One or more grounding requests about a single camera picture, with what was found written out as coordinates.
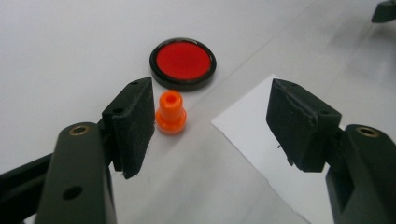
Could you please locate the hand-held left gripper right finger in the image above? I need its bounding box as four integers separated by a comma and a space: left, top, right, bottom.
265, 77, 396, 224

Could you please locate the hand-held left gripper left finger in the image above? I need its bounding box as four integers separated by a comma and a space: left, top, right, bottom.
34, 77, 156, 224

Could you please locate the orange stamp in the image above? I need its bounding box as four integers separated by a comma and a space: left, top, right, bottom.
154, 90, 188, 136

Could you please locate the black round ink pad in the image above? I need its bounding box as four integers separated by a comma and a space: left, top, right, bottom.
148, 37, 218, 92

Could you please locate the white paper sheet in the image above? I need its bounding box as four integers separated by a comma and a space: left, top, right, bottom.
210, 73, 347, 224

